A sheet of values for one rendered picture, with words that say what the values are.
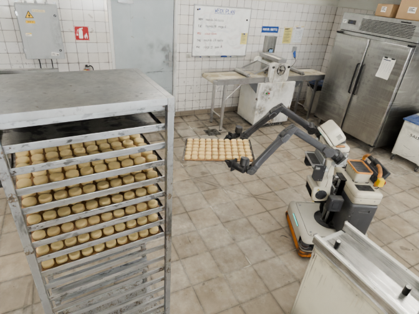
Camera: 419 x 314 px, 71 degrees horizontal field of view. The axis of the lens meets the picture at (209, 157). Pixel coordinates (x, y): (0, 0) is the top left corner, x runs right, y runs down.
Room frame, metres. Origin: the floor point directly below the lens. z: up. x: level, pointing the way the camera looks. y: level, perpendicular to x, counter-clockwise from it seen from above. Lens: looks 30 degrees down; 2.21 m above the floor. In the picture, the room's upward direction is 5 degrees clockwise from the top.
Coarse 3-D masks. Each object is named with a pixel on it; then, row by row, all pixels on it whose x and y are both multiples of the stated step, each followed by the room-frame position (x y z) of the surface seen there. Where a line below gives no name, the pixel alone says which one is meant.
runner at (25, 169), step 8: (152, 144) 1.12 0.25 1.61; (160, 144) 1.14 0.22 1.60; (104, 152) 1.01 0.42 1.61; (112, 152) 1.02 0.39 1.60; (120, 152) 1.04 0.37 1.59; (128, 152) 1.06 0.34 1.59; (136, 152) 1.08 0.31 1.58; (64, 160) 0.93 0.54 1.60; (72, 160) 0.94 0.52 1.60; (80, 160) 0.96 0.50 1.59; (88, 160) 0.97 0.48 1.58; (96, 160) 0.99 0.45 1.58; (16, 168) 0.85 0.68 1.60; (24, 168) 0.86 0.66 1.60; (32, 168) 0.87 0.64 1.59; (40, 168) 0.88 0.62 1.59; (48, 168) 0.90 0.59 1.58
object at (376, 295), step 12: (312, 240) 1.40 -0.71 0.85; (324, 240) 1.37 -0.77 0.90; (324, 252) 1.32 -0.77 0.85; (336, 252) 1.28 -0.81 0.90; (336, 264) 1.23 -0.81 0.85; (348, 264) 1.19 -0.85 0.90; (348, 276) 1.16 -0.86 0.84; (360, 276) 1.12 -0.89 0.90; (372, 288) 1.04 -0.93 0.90; (384, 300) 0.98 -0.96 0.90; (396, 312) 0.92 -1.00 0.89
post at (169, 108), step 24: (168, 96) 1.14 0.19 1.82; (168, 120) 1.12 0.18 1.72; (168, 144) 1.12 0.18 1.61; (168, 168) 1.12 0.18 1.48; (168, 192) 1.13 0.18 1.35; (168, 216) 1.13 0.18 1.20; (168, 240) 1.13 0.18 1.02; (168, 264) 1.13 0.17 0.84; (168, 288) 1.13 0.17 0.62; (168, 312) 1.13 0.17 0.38
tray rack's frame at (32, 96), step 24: (48, 72) 1.31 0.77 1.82; (72, 72) 1.35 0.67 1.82; (96, 72) 1.39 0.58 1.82; (120, 72) 1.43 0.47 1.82; (0, 96) 0.97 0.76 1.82; (24, 96) 1.00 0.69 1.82; (48, 96) 1.02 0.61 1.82; (72, 96) 1.04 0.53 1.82; (96, 96) 1.06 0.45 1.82; (120, 96) 1.09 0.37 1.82; (144, 96) 1.12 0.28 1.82; (0, 120) 0.82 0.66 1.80; (24, 120) 0.85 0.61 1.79; (0, 144) 0.81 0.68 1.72; (0, 168) 0.80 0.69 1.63; (24, 240) 0.80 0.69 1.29; (120, 288) 1.43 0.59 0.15; (144, 288) 1.45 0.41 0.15; (48, 312) 0.80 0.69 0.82; (96, 312) 1.23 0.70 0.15; (120, 312) 1.24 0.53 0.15
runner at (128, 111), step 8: (104, 112) 1.02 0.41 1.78; (112, 112) 1.03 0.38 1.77; (120, 112) 1.05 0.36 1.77; (128, 112) 1.07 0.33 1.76; (136, 112) 1.08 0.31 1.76; (144, 112) 1.10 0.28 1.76; (32, 120) 0.89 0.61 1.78; (40, 120) 0.90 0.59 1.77; (48, 120) 0.92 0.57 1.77; (56, 120) 0.93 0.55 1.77; (64, 120) 0.94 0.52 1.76; (72, 120) 0.96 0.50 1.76; (0, 128) 0.84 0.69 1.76; (8, 128) 0.85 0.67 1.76
